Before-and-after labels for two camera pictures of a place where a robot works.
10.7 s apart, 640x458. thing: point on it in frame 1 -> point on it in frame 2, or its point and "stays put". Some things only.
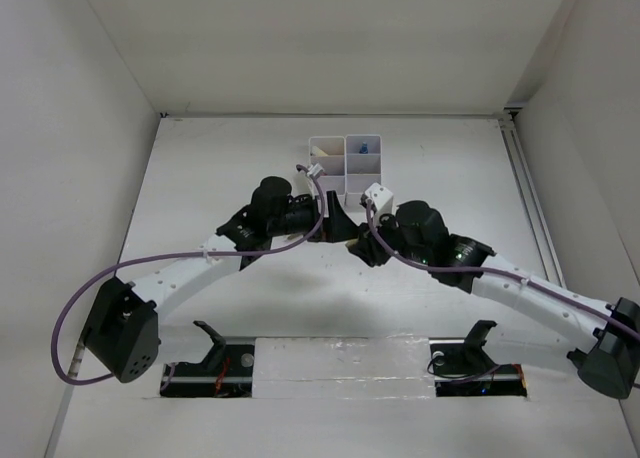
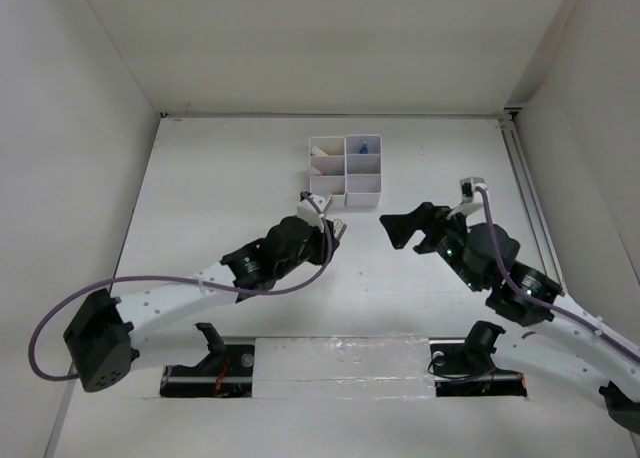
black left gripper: [337, 228] -> [324, 242]
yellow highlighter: [316, 151] stays put
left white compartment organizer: [329, 151] stays put
